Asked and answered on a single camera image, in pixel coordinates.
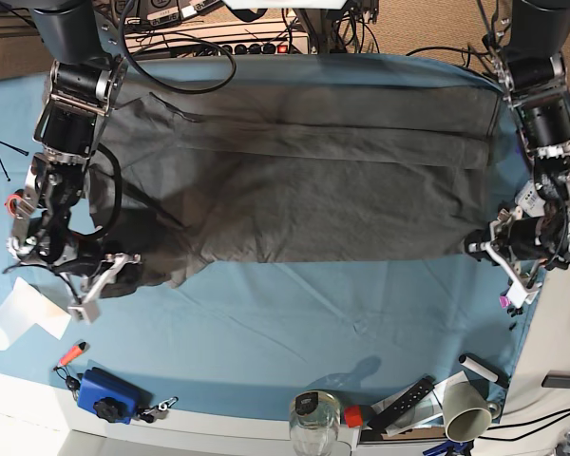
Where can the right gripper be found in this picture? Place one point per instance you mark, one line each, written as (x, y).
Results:
(113, 269)

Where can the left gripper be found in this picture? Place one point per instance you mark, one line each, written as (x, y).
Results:
(493, 239)

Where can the grey T-shirt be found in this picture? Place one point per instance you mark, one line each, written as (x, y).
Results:
(277, 173)

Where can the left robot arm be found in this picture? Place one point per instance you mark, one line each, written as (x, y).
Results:
(531, 71)

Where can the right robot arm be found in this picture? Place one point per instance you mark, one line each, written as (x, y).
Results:
(84, 82)

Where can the white electronic box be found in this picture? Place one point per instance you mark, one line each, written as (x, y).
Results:
(530, 201)

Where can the purple glue tube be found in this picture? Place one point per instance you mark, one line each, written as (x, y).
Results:
(504, 302)

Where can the small black screws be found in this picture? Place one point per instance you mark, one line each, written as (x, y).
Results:
(514, 313)

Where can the orange marker pen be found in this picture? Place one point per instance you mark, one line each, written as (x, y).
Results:
(73, 353)

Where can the white paper roll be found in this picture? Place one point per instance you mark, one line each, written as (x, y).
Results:
(25, 307)

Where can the white black marker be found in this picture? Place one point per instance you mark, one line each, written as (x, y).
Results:
(474, 364)

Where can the blue clamp block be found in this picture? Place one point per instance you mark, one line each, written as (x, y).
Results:
(109, 397)

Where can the red tape roll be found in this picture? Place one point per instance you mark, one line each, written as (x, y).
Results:
(12, 202)

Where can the metal carabiner keys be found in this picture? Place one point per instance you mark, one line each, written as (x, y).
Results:
(157, 412)

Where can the black power adapter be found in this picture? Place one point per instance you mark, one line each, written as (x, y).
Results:
(556, 380)

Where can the black remote control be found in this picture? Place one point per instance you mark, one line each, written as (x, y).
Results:
(404, 403)

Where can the grey-green mug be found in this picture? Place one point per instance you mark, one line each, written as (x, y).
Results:
(467, 415)

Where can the papers under remote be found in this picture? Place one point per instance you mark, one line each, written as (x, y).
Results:
(428, 410)

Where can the red cube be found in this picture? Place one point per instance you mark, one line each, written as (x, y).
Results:
(353, 416)

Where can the glass jar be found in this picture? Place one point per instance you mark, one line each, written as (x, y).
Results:
(314, 423)

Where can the power strip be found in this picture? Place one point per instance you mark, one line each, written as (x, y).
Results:
(272, 48)

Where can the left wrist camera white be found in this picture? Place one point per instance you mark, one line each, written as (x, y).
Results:
(522, 289)

